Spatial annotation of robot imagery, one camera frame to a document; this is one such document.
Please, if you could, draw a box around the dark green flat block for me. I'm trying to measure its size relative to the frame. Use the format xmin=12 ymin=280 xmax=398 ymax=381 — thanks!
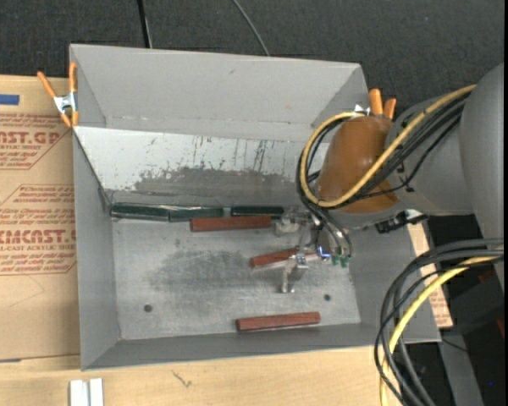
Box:
xmin=168 ymin=207 xmax=225 ymax=223
xmin=109 ymin=202 xmax=171 ymax=222
xmin=229 ymin=205 xmax=286 ymax=218

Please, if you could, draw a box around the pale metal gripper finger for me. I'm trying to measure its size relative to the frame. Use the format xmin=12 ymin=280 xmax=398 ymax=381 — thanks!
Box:
xmin=273 ymin=211 xmax=301 ymax=237
xmin=279 ymin=253 xmax=309 ymax=294

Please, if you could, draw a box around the black cylinder on white bracket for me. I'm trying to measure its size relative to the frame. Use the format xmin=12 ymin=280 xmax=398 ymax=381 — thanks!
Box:
xmin=373 ymin=209 xmax=427 ymax=234

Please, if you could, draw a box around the grey metal bin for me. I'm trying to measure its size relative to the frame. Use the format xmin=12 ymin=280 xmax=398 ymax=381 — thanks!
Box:
xmin=69 ymin=43 xmax=442 ymax=371

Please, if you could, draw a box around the brown cardboard board red print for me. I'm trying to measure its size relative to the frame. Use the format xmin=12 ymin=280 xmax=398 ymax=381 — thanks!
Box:
xmin=0 ymin=73 xmax=455 ymax=365

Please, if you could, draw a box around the red-brown flat block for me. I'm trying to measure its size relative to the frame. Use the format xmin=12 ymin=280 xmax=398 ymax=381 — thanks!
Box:
xmin=249 ymin=246 xmax=319 ymax=270
xmin=235 ymin=310 xmax=323 ymax=333
xmin=189 ymin=215 xmax=274 ymax=233

